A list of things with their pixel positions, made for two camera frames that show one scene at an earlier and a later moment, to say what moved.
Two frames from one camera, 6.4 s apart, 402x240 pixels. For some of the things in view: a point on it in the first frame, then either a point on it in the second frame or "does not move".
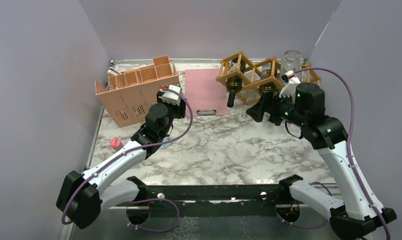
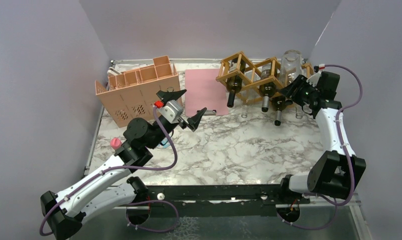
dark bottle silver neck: [265, 73] does not move
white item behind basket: [112, 72] does not move
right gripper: [269, 103] → [299, 83]
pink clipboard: [204, 95] does not move
